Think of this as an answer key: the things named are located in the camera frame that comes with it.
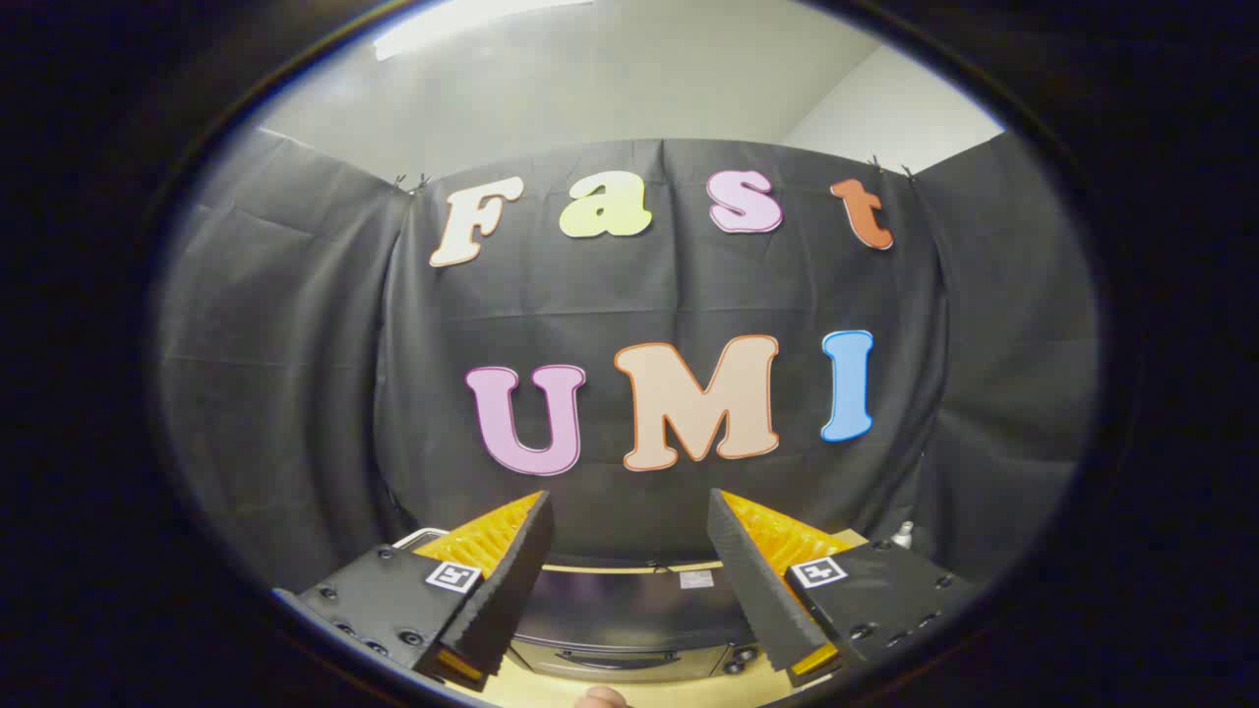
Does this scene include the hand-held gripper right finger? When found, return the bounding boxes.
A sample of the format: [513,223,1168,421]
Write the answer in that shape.
[706,488,975,687]

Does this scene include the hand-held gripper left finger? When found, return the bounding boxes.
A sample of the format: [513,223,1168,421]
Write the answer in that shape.
[275,490,555,692]

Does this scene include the black toaster oven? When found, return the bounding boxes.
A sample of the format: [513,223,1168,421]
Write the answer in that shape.
[507,556,780,685]

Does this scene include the black backdrop cloth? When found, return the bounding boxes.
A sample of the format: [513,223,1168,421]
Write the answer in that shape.
[157,126,1101,596]

